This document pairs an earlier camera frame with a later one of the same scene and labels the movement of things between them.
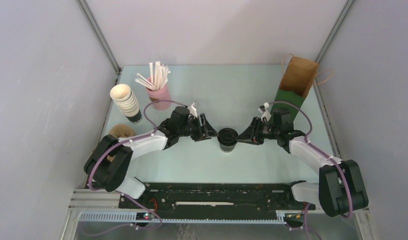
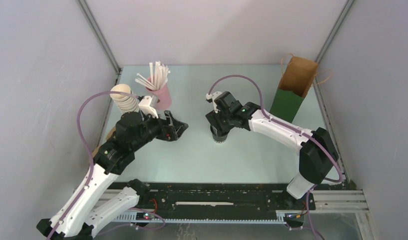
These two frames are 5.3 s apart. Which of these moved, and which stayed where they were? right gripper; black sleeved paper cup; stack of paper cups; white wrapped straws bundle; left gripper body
Moved: left gripper body; black sleeved paper cup; right gripper
Stayed: white wrapped straws bundle; stack of paper cups
